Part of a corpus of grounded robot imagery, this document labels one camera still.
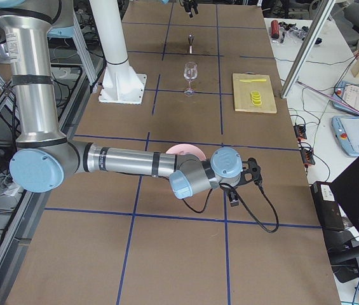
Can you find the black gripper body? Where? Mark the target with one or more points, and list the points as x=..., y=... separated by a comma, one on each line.
x=190, y=6
x=232, y=190

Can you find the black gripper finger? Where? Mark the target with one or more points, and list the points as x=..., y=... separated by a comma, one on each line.
x=233, y=199
x=188, y=9
x=194, y=6

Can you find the steel double jigger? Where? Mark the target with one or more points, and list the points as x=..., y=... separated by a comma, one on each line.
x=190, y=39

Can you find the pink ice bowl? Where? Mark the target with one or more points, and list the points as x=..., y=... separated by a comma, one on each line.
x=183, y=149

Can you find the clear wine glass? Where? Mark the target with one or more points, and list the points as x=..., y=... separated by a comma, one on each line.
x=190, y=74

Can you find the red thermos bottle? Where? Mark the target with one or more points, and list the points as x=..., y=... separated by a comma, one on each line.
x=275, y=32

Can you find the bamboo cutting board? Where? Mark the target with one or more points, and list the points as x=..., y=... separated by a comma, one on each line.
x=242, y=98

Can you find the yellow plastic knife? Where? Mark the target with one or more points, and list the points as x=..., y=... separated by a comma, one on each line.
x=256, y=80

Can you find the black box device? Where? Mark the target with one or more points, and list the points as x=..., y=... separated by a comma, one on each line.
x=327, y=209

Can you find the clear plastic bag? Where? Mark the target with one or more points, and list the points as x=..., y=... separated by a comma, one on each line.
x=291, y=31

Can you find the black monitor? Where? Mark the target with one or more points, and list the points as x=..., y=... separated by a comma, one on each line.
x=357, y=206

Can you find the blue teach pendant near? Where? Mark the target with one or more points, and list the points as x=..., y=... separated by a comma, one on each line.
x=347, y=133

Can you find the blue teach pendant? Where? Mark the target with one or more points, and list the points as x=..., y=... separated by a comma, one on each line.
x=347, y=133
x=349, y=93

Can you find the white reacher grabber stick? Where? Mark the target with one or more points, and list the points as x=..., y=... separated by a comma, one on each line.
x=337, y=100

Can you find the blue teach pendant far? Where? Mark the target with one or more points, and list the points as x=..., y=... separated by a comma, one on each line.
x=349, y=93

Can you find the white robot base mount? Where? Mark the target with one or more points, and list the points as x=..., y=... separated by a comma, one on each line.
x=121, y=84

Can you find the aluminium frame post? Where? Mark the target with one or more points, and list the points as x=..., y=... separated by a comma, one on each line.
x=313, y=33

